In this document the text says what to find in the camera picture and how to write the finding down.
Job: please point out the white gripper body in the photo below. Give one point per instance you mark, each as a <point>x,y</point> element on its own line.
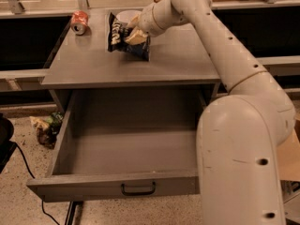
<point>146,22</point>

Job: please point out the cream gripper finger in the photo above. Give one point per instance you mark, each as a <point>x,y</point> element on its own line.
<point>137,36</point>
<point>132,22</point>

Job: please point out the blue chip bag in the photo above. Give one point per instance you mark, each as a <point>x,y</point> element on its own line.
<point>116,40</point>

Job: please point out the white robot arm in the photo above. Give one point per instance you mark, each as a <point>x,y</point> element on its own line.
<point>237,135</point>

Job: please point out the grey counter cabinet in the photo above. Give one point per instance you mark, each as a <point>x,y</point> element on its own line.
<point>176,57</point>

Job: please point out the grey open drawer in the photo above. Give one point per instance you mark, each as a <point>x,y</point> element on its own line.
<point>134,136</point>

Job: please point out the white ceramic bowl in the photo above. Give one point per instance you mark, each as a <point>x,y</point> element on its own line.
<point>125,16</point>

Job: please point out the crushed orange soda can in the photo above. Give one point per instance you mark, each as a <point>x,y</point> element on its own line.
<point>79,22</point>

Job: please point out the crumpled snack bags on floor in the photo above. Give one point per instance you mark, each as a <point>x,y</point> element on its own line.
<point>47,129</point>

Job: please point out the black device at left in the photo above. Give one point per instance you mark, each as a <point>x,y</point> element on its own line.
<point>7,146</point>

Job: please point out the cardboard box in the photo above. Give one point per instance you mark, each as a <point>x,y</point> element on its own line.
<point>288,156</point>

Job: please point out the left grey side rail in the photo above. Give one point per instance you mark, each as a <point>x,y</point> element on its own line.
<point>22,80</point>

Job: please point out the grey side rail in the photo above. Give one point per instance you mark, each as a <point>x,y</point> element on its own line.
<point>22,80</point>
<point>282,65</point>

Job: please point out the right grey side rail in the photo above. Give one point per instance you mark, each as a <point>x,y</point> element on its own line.
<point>282,65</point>

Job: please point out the black drawer handle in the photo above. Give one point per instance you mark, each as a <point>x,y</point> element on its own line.
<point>146,190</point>

